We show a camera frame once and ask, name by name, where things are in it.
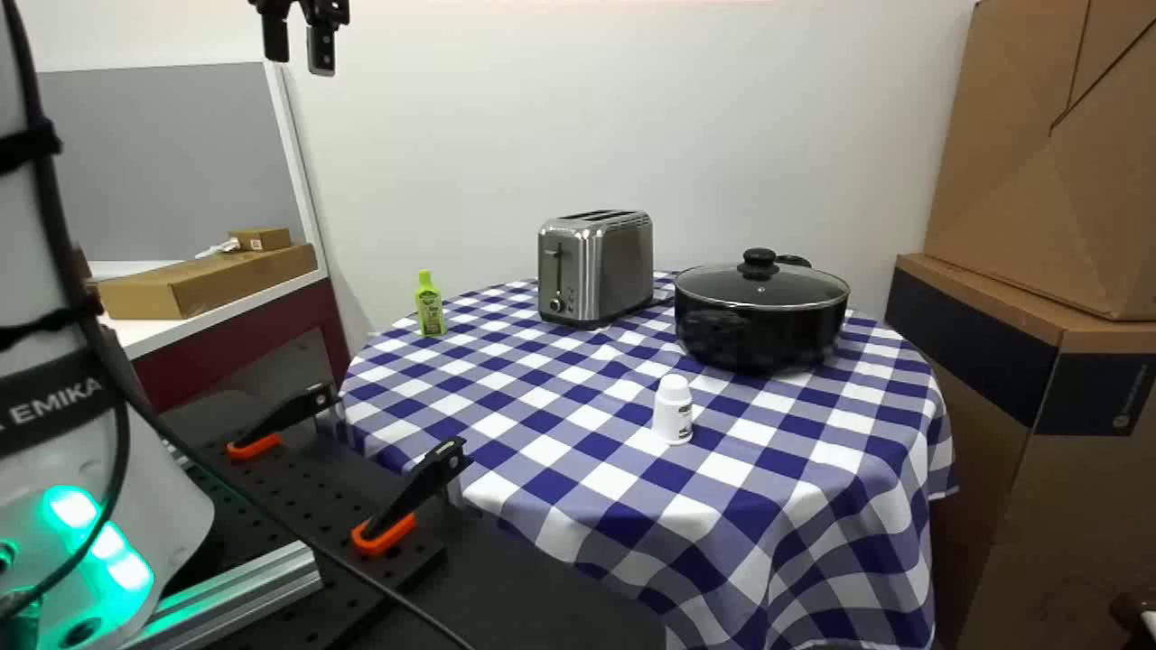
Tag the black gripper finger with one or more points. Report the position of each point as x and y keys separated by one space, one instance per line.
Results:
x=322 y=38
x=276 y=27

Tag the silver toaster lever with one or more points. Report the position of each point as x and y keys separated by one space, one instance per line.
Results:
x=550 y=254

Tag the stainless steel toaster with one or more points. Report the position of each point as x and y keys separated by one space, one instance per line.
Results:
x=608 y=265

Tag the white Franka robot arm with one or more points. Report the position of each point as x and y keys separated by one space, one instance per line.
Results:
x=49 y=363

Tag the grey partition panel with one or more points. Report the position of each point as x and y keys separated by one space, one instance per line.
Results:
x=155 y=157

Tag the small cardboard piece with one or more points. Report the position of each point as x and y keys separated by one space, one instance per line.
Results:
x=258 y=240

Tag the flat brown cardboard box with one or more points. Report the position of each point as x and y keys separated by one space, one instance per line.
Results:
x=205 y=281

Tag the green plastic bottle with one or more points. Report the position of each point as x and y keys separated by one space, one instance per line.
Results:
x=431 y=308

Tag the white desk with red front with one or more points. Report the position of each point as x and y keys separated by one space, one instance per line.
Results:
x=240 y=331

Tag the black orange spring clamp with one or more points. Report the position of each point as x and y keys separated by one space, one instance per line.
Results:
x=411 y=492
x=281 y=421

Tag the blue white checkered tablecloth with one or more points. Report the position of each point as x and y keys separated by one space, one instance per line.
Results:
x=579 y=421

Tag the black perforated breadboard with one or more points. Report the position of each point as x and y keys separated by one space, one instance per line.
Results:
x=325 y=508

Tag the glass pot lid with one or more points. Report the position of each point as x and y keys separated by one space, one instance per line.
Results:
x=759 y=287

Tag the small white bottle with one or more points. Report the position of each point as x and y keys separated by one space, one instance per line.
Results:
x=673 y=408

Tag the black cooking pot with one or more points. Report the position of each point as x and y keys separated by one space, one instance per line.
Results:
x=759 y=340

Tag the large plain cardboard box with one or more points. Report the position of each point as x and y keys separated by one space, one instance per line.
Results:
x=1061 y=157

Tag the cardboard box with blue band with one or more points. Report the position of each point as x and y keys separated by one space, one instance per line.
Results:
x=1036 y=481

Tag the aluminium extrusion rail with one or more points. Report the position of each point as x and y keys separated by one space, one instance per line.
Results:
x=236 y=597

